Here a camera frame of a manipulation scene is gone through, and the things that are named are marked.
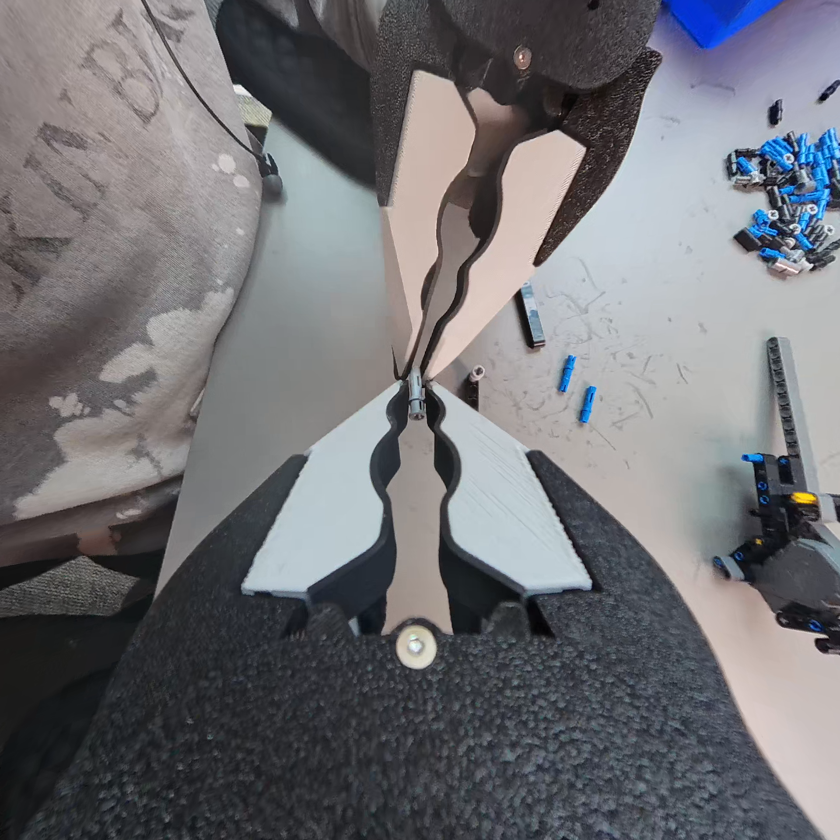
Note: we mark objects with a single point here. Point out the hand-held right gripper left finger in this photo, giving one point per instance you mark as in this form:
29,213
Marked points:
328,518

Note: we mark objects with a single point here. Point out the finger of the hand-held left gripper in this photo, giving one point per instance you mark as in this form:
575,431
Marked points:
525,203
426,164

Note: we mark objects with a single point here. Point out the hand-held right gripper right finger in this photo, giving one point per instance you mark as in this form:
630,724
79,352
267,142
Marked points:
512,518

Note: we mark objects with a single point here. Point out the small grey connector pin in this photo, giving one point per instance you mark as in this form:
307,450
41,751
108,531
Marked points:
416,400

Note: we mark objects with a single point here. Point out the person's left forearm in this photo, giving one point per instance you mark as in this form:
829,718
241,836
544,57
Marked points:
344,29

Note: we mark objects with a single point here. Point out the grey desk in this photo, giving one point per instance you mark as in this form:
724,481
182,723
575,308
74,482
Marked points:
656,328

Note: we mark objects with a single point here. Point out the blue connector pin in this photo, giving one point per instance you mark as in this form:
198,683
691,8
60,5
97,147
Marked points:
568,374
588,404

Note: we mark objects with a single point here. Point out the blue plastic bin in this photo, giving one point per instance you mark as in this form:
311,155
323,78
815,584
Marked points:
715,19

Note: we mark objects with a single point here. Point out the dark cloth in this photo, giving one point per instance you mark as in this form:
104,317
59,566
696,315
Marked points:
295,98

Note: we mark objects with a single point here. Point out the small black pin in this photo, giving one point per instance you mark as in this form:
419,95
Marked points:
829,92
776,111

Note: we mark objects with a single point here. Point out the pile of blue black pins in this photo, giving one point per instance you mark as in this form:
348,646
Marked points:
797,190

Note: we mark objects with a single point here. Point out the grey black brick-built toy model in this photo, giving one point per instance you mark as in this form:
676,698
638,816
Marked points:
797,564

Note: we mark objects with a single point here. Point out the person's dark pants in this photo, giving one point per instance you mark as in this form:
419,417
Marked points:
52,689

